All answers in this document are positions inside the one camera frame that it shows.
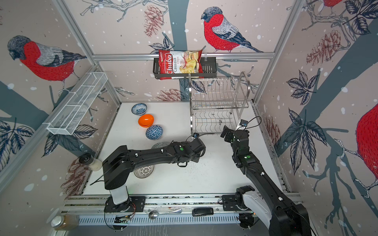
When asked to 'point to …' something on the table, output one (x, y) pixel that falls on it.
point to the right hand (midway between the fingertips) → (230, 129)
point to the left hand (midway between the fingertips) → (197, 154)
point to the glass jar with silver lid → (66, 222)
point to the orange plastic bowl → (145, 120)
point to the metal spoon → (154, 214)
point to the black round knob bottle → (95, 163)
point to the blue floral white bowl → (139, 108)
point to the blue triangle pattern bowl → (154, 132)
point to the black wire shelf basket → (209, 69)
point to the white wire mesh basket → (64, 121)
